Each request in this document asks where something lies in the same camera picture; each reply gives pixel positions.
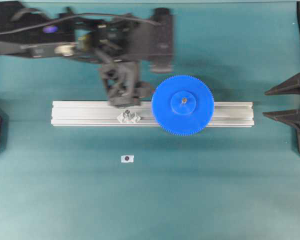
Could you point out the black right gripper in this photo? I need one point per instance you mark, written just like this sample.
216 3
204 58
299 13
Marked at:
289 117

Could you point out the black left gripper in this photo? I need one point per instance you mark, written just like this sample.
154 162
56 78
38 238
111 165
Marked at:
125 40

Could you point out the large blue plastic gear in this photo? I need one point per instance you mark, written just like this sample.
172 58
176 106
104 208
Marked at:
182 119

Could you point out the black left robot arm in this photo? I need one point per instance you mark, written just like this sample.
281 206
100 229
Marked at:
29 33

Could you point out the white tape marker with dot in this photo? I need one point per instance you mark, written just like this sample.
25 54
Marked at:
127 159

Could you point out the left clear shaft mount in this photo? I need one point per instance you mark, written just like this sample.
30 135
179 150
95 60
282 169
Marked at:
128 117

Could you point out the silver aluminium extrusion rail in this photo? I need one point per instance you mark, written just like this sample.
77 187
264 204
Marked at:
101 114

